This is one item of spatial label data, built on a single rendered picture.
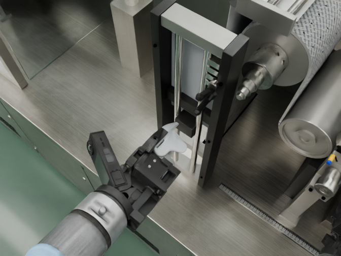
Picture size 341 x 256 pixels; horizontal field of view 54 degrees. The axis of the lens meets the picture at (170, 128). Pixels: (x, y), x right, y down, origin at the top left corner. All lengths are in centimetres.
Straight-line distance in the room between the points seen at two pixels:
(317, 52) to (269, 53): 8
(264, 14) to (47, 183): 170
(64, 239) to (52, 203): 155
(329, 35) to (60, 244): 56
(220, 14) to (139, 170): 74
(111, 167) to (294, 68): 38
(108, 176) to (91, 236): 11
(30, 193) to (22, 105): 95
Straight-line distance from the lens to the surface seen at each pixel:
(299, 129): 77
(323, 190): 73
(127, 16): 100
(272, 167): 104
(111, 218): 48
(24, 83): 124
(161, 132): 58
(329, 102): 77
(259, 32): 65
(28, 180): 211
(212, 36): 53
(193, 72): 65
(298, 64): 65
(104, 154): 55
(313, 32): 65
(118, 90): 115
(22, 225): 203
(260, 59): 62
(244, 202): 97
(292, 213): 99
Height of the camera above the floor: 180
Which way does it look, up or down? 59 degrees down
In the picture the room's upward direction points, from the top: straight up
